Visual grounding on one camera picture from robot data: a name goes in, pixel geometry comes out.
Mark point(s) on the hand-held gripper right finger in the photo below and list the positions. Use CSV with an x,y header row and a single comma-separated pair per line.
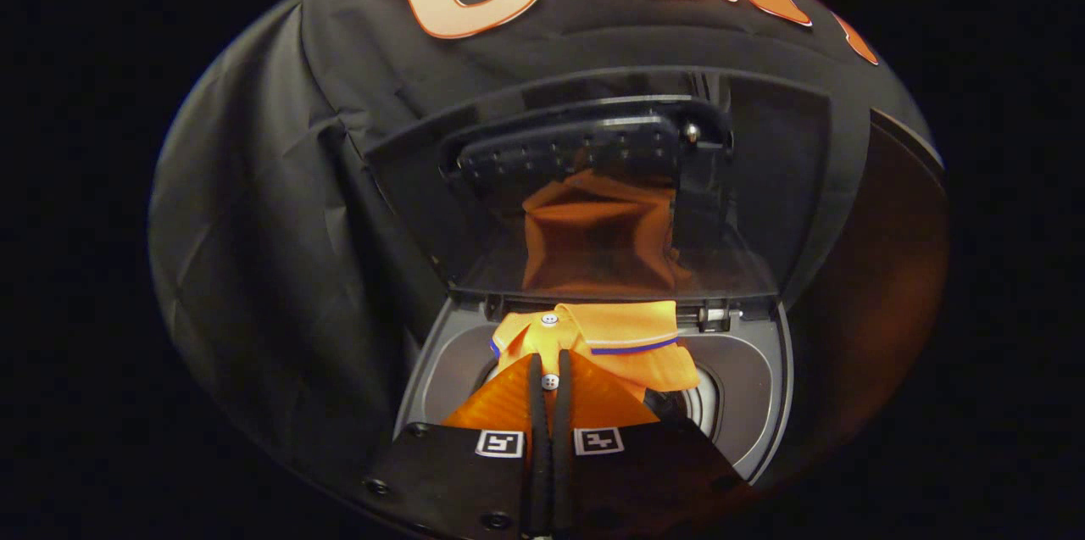
x,y
562,455

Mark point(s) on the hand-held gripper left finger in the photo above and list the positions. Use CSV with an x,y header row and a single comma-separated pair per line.
x,y
537,455

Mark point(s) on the yellow polo shirt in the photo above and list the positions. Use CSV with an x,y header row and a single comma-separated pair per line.
x,y
619,328

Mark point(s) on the dark glass washing machine lid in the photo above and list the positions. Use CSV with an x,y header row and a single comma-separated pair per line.
x,y
407,184

